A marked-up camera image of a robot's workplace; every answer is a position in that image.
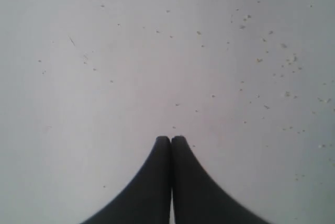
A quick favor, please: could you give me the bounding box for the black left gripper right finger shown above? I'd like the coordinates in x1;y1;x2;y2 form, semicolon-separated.
171;136;267;224

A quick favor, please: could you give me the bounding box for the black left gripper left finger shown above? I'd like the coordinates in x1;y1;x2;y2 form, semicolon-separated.
84;136;172;224

